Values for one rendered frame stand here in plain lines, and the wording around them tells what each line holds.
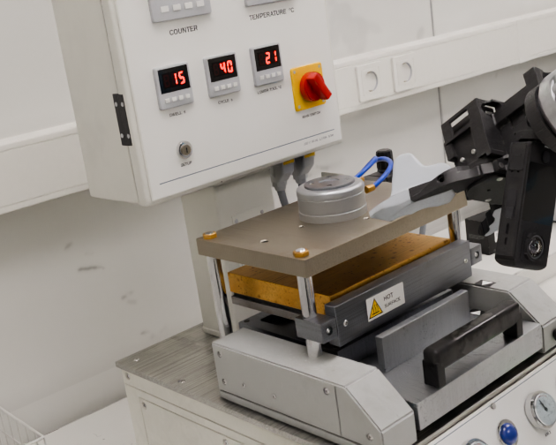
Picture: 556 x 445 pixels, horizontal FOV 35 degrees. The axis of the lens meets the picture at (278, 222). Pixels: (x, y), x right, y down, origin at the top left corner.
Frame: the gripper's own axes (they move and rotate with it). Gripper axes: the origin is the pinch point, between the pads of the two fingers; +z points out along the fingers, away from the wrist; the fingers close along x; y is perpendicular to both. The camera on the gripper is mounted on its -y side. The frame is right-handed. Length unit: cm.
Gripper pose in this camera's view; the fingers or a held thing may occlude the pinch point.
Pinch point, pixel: (427, 231)
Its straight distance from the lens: 94.8
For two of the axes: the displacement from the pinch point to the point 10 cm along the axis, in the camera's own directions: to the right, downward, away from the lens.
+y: -1.3, -8.9, 4.3
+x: -8.5, -1.2, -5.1
